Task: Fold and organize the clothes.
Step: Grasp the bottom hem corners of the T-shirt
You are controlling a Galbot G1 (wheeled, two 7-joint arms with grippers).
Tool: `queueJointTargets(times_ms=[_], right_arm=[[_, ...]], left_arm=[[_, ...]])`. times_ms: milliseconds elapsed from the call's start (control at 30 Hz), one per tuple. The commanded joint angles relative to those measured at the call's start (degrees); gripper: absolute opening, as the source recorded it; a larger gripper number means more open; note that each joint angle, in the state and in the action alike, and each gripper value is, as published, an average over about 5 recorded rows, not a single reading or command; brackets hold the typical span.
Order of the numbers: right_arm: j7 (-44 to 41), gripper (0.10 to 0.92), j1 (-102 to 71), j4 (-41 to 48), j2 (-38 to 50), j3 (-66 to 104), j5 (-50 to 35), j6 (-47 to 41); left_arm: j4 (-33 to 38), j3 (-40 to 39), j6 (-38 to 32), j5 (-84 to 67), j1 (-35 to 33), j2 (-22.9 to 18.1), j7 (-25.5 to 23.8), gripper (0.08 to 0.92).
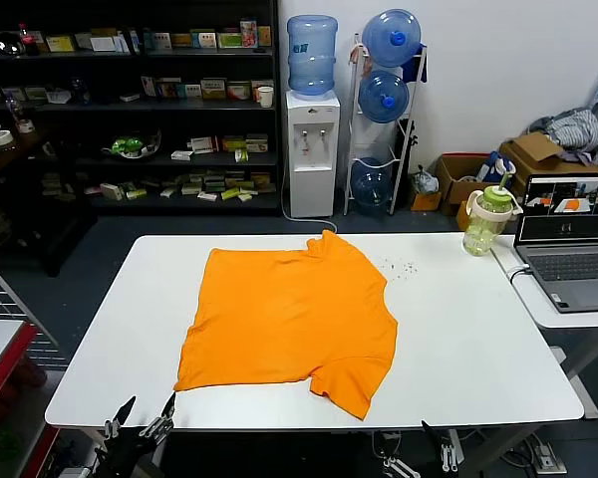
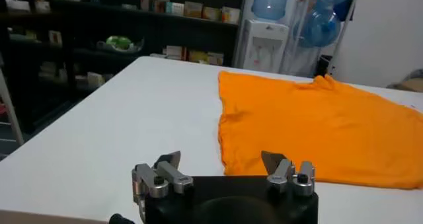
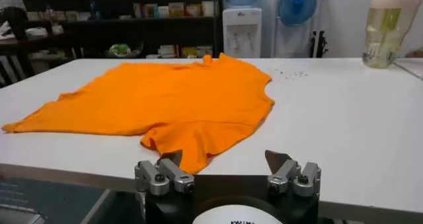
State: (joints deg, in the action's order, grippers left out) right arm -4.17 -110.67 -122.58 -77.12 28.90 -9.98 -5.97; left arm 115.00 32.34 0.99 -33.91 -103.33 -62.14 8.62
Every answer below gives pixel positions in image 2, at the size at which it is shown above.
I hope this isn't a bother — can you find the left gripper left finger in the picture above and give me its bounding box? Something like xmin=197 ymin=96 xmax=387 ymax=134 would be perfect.
xmin=132 ymin=151 xmax=194 ymax=205

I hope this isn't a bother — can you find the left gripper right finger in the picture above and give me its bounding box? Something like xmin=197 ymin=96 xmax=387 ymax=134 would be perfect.
xmin=260 ymin=151 xmax=317 ymax=198

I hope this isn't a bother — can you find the orange t-shirt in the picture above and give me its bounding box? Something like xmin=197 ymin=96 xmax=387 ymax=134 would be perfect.
xmin=217 ymin=70 xmax=423 ymax=190

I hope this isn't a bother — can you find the grey clothes pile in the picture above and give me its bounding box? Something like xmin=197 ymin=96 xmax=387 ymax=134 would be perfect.
xmin=401 ymin=68 xmax=423 ymax=83

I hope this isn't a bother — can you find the black upright stand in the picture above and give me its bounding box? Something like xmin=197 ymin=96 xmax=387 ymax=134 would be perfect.
xmin=315 ymin=55 xmax=333 ymax=77

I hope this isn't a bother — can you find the yellow green medicine box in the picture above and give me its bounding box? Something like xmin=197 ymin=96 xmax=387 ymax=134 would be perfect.
xmin=188 ymin=50 xmax=209 ymax=64

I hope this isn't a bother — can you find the white water dispenser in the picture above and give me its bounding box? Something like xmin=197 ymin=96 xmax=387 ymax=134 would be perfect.
xmin=243 ymin=19 xmax=290 ymax=74

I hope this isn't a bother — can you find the glass bowl with green fruit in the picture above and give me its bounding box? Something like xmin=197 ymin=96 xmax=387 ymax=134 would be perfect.
xmin=96 ymin=35 xmax=145 ymax=54

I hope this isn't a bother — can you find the black shelving unit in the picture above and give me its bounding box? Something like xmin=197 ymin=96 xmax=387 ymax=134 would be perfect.
xmin=0 ymin=0 xmax=249 ymax=137

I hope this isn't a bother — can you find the large brown cardboard box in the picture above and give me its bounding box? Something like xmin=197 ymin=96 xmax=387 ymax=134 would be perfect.
xmin=388 ymin=78 xmax=423 ymax=93

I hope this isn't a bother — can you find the white metal jug rack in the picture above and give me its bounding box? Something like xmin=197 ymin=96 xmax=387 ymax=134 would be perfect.
xmin=280 ymin=0 xmax=361 ymax=77

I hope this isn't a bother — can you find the white beige medicine box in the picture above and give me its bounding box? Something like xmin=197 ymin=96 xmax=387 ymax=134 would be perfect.
xmin=221 ymin=6 xmax=241 ymax=24

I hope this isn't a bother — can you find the white blue medicine box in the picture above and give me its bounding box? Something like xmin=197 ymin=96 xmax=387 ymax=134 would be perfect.
xmin=165 ymin=1 xmax=185 ymax=17

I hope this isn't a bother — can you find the white tan medicine box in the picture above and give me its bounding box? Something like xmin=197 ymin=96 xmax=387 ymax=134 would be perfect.
xmin=184 ymin=1 xmax=204 ymax=19

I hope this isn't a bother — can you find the blue labelled water jug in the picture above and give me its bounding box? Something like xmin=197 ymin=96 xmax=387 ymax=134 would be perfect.
xmin=250 ymin=0 xmax=292 ymax=21

